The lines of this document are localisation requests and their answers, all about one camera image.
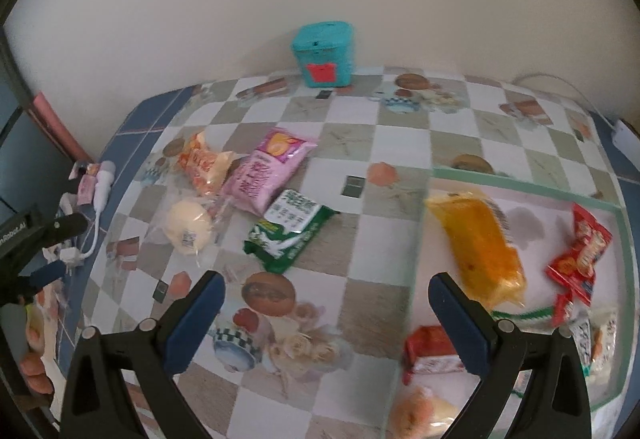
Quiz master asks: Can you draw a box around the thin white cable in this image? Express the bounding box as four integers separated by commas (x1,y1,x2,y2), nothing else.
512,73,638,150

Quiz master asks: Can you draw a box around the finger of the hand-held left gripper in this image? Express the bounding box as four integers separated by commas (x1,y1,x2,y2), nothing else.
42,212,88,241
15,259,69,294

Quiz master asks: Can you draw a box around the red printed snack packet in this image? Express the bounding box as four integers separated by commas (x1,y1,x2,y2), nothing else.
545,202,613,307

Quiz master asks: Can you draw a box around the small pink packet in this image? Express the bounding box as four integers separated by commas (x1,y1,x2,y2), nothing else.
75,164,98,207

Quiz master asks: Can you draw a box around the checked printed tablecloth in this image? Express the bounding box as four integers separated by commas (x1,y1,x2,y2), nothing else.
45,64,640,439

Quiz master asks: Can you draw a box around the green white snack packet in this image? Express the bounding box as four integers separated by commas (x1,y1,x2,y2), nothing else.
243,189,341,275

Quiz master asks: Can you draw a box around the white tray teal rim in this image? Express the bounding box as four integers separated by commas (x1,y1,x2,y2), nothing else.
382,166,633,439

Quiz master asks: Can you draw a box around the red white snack packet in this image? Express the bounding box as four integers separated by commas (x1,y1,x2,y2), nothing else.
402,325,468,385

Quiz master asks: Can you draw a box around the green white cracker packet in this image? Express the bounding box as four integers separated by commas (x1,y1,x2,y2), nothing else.
570,309,621,380

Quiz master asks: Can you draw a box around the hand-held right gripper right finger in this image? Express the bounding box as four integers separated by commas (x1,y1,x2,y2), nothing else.
428,271,593,439

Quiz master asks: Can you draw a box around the pink snack packet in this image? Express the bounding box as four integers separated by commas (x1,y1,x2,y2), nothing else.
220,128,320,215

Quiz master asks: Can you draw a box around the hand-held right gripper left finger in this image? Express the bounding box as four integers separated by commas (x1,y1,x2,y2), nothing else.
59,270,227,439

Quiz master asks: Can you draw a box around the person's left hand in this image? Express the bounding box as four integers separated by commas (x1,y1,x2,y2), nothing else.
17,319,56,396

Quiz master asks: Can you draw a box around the teal toy box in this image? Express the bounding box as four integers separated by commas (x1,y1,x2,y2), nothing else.
291,20,355,88

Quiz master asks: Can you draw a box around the round bun in clear wrapper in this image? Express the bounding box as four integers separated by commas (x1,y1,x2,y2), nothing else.
160,196,226,265

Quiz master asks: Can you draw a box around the yellow orange snack packet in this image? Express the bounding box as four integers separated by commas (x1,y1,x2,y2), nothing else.
425,190,528,310

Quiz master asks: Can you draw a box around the dark cabinet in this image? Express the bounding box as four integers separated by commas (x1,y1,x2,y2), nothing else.
0,29,71,220

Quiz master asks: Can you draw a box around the orange cream snack packet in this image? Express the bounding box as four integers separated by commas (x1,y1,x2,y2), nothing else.
177,132,236,197

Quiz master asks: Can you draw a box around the reddish brown board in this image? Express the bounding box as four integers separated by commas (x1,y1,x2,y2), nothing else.
32,92,93,162

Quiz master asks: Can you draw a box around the white charger cable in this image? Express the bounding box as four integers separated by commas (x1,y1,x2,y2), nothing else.
60,160,117,270

